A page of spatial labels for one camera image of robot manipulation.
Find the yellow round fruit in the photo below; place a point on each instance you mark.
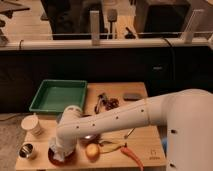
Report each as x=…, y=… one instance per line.
x=92, y=151

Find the small metal cup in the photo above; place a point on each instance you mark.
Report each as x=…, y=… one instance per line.
x=27, y=151

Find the white paper cup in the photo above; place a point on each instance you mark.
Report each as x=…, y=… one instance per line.
x=31, y=124

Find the yellow banana peel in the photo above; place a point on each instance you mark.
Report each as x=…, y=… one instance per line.
x=106, y=146

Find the orange carrot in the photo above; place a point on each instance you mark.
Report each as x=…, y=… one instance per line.
x=126, y=151

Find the dark grey sponge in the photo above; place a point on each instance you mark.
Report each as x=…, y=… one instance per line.
x=132, y=96

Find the red bowl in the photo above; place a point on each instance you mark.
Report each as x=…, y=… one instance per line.
x=67, y=159

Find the green plastic tray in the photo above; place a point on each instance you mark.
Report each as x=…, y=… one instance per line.
x=53, y=96

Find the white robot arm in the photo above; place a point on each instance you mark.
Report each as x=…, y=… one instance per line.
x=188, y=115

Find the metal spoon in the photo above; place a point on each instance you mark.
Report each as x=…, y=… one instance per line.
x=92, y=137

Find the dark red dried food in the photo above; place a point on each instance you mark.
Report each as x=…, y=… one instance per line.
x=111, y=104

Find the white towel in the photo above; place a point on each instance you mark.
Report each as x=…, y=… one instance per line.
x=60, y=152

